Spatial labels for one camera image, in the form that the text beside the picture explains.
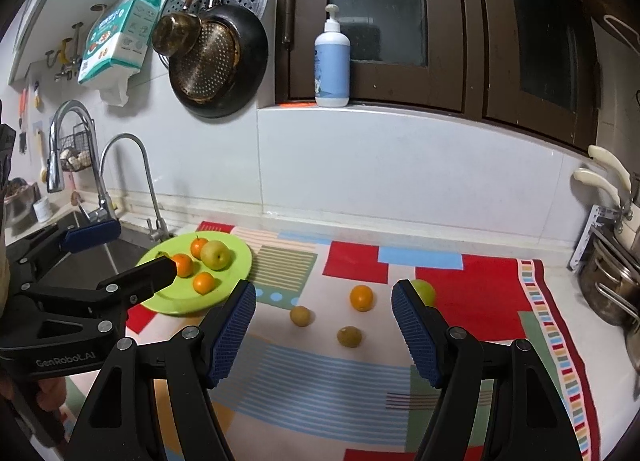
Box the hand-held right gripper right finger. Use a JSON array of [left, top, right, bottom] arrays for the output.
[[391, 279, 583, 461]]

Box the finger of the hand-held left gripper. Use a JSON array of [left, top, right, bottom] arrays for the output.
[[0, 257, 179, 349], [4, 220, 121, 298]]

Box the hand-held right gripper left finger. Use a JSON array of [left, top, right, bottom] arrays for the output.
[[70, 279, 257, 461]]

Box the yellow-green pear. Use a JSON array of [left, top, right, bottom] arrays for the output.
[[410, 279, 436, 307]]

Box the green apple front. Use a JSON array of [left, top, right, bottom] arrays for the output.
[[200, 240, 232, 271]]

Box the green plate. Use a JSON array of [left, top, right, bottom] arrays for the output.
[[136, 232, 253, 316]]

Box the person's left hand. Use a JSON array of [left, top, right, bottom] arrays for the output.
[[35, 377, 69, 415]]

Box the steel kitchen sink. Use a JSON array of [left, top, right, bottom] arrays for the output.
[[45, 208, 168, 292]]

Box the thin chrome faucet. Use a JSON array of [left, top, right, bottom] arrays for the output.
[[100, 133, 171, 244]]

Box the dish brush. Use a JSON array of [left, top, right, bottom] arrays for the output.
[[39, 131, 51, 182]]

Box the large chrome faucet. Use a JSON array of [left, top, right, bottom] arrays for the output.
[[46, 100, 121, 226]]

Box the colourful patterned table mat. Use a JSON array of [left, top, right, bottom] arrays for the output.
[[65, 221, 601, 461]]

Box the green paper towel pack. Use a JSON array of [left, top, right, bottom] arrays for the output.
[[77, 0, 168, 106]]

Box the steel pot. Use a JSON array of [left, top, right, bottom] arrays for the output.
[[579, 228, 640, 327]]

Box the gold perforated strainer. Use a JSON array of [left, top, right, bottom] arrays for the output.
[[170, 21, 240, 104]]

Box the small brass pot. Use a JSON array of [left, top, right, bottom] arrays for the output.
[[151, 0, 203, 58]]

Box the black frying pan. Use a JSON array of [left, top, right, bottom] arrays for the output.
[[168, 0, 269, 120]]

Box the dark wooden window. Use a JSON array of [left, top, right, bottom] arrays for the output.
[[265, 0, 601, 152]]

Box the white soap pump bottle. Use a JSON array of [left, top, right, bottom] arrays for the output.
[[314, 4, 351, 108]]

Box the black wire basket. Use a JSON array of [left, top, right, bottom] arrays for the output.
[[59, 123, 98, 172]]

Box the wall tap yellow handle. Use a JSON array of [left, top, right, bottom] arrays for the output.
[[46, 22, 85, 82]]

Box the white handled knife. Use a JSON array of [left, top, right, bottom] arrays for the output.
[[588, 145, 633, 192], [573, 168, 626, 214]]

